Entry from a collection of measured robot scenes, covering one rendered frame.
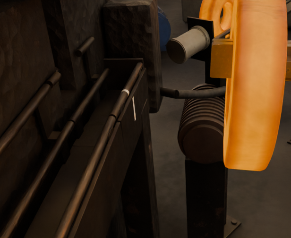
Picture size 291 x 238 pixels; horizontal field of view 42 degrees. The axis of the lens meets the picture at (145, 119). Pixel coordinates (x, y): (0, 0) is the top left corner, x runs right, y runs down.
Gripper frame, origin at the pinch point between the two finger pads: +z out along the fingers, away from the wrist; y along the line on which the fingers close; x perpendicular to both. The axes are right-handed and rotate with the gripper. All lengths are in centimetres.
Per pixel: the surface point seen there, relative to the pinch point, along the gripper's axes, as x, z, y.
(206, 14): -12, 6, 58
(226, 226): -84, -4, 62
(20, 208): -16.2, 22.5, -4.0
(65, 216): -14.9, 16.6, -5.6
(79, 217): -15.8, 15.6, -4.7
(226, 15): -15, 1, 67
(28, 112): -9.8, 24.6, 5.2
